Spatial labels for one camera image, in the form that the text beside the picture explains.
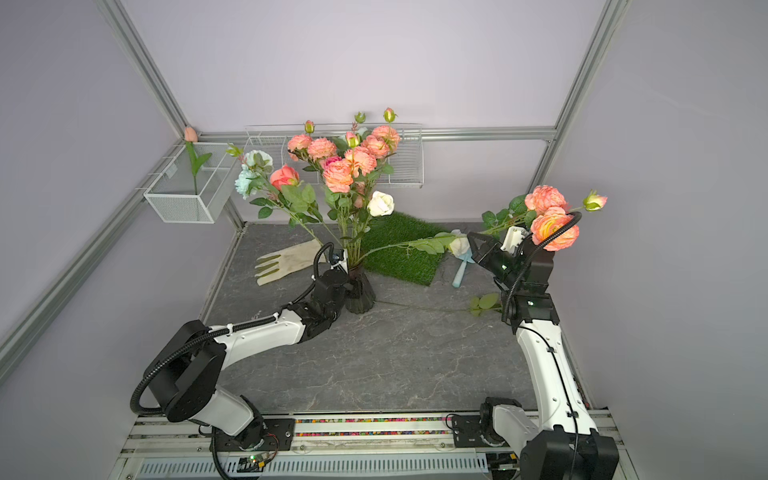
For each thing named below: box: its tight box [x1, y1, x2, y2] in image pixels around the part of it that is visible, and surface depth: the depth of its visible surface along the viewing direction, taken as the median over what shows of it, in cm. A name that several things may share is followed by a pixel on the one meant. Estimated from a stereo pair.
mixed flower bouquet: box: [226, 107, 455, 270], surface depth 76 cm
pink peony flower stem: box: [360, 185, 607, 263], surface depth 56 cm
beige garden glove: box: [255, 239, 327, 286], surface depth 111 cm
